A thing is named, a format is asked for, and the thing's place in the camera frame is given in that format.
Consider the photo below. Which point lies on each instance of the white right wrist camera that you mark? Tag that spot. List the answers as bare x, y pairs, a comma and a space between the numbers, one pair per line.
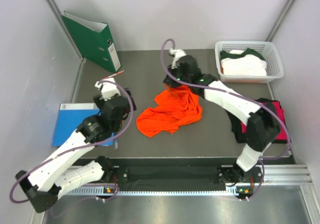
176, 55

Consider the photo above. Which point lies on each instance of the white plastic basket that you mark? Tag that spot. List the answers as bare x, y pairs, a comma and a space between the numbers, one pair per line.
268, 50

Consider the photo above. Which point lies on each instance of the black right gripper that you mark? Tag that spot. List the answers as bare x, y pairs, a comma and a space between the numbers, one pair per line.
169, 81

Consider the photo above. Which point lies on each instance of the magenta folded t shirt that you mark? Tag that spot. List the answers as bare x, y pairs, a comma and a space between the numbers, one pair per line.
281, 138

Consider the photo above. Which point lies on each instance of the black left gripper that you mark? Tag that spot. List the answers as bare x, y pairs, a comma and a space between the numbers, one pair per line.
129, 106

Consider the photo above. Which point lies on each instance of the green lever arch binder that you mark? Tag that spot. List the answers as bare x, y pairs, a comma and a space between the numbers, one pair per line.
93, 40

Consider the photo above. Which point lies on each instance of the red white pen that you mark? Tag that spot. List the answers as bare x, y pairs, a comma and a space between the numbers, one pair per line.
113, 75

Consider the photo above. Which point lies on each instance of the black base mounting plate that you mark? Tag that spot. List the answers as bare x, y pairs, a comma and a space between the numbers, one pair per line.
181, 178

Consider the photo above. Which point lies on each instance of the dark green t shirt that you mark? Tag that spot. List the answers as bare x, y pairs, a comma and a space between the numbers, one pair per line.
248, 51

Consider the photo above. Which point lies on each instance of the orange t shirt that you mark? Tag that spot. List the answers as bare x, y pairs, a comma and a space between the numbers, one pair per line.
176, 107

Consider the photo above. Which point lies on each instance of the blue clip file folder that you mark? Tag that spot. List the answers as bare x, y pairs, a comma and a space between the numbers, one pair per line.
70, 116

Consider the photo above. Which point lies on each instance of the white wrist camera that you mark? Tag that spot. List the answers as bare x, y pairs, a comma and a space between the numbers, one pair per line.
107, 88
176, 55

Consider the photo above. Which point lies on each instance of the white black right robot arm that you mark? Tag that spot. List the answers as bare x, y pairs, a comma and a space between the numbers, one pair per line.
260, 121

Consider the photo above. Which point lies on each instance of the black folded t shirt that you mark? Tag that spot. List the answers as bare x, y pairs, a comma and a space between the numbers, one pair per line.
235, 125

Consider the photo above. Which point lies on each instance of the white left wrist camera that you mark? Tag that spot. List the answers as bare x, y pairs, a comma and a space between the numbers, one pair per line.
107, 88

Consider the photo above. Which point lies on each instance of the white folded t shirt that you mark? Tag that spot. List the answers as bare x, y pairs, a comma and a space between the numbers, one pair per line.
246, 66

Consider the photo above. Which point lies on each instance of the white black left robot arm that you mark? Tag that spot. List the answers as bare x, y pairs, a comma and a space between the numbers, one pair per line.
46, 185

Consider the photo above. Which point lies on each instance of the aluminium rail frame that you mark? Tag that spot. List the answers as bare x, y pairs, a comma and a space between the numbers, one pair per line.
285, 194

